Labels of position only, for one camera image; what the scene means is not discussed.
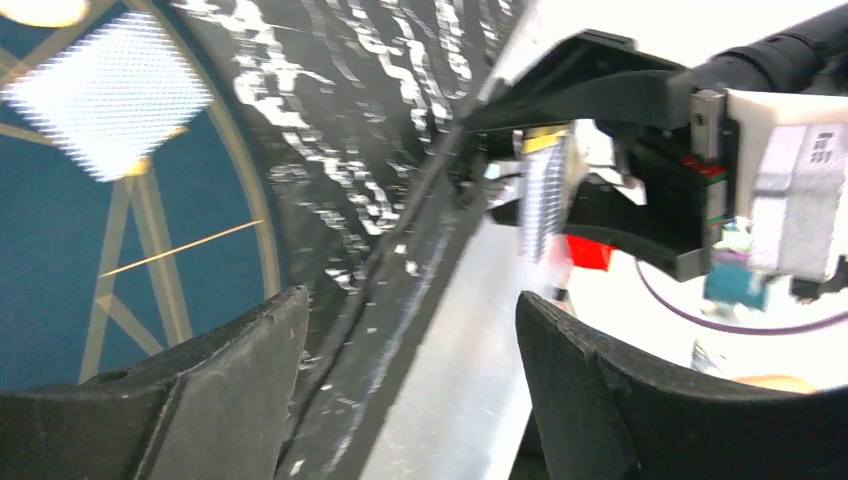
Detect aluminium rail front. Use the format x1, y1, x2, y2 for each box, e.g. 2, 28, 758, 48
361, 218, 531, 479

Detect round dark blue poker mat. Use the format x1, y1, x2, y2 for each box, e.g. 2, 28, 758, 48
1, 1, 285, 392

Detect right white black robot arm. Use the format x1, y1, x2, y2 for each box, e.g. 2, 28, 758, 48
464, 6, 847, 282

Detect dealt cards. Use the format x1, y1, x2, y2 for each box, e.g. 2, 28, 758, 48
1, 11, 213, 183

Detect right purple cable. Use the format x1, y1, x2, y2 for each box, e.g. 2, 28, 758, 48
632, 258, 848, 337

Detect playing card deck box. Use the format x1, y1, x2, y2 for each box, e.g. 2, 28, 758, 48
489, 120, 646, 226

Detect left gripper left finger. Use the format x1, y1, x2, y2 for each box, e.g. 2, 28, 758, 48
1, 286, 309, 479

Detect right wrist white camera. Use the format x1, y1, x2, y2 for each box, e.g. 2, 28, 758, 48
727, 90, 847, 281

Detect blue patterned playing cards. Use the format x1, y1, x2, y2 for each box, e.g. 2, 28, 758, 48
519, 133, 570, 264

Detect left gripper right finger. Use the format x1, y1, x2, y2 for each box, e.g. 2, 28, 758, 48
516, 291, 847, 480

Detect person forearm in background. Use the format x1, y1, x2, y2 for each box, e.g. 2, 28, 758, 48
734, 374, 817, 394

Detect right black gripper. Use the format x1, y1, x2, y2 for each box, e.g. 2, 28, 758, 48
463, 30, 733, 282

